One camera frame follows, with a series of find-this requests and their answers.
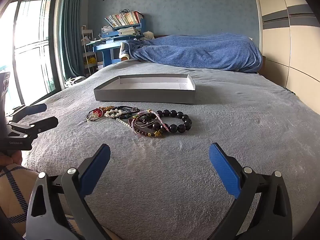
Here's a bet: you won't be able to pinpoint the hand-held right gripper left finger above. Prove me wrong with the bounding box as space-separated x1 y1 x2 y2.
26 144 112 240

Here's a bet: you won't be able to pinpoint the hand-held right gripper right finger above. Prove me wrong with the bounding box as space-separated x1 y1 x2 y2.
209 142 293 240

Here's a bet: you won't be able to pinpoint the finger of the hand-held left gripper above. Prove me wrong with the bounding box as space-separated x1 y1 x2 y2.
5 103 47 124
7 116 59 140

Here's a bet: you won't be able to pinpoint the red charm bangle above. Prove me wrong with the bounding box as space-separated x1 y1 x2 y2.
86 107 104 122

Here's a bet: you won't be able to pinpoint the small white bead bracelet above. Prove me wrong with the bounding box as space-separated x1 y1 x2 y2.
116 117 133 131

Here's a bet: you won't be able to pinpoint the white pearl bracelet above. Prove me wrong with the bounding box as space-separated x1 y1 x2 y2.
104 107 127 118

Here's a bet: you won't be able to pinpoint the dark red bead bracelet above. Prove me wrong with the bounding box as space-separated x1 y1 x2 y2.
128 119 168 138

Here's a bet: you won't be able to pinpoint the large black bead bracelet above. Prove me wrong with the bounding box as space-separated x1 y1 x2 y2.
156 109 192 133

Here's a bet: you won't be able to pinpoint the black cord bracelet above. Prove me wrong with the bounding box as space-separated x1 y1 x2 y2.
114 106 140 119

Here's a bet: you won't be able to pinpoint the pink woven bracelet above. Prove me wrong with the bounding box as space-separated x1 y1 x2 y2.
135 109 167 136

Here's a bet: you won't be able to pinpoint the grey cardboard box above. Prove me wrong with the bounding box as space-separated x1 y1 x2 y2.
94 74 196 105

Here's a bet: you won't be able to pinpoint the person's left hand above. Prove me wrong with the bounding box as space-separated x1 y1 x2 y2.
0 150 22 167

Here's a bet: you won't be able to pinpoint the white shoes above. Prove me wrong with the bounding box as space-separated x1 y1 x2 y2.
64 76 86 88

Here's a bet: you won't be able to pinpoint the beige plaid pants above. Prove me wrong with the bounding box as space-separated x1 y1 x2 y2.
0 164 83 240

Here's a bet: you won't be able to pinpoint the glass balcony door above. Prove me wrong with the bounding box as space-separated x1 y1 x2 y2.
0 0 63 112

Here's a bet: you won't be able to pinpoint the white trolley shelf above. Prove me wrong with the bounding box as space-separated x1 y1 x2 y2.
81 26 99 77

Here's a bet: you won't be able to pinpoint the teal curtain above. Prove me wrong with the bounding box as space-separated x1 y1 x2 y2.
60 0 93 80

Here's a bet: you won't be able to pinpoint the blue desk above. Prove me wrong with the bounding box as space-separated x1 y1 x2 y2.
86 36 140 68

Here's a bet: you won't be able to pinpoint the stack of papers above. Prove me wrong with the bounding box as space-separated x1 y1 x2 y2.
117 27 142 37

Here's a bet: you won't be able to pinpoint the blue fleece blanket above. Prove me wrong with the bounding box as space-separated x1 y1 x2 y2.
124 32 263 73

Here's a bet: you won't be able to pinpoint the row of books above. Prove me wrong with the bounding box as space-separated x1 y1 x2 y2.
104 10 144 28

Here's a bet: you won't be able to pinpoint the beige wardrobe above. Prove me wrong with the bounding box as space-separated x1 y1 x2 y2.
251 0 320 94

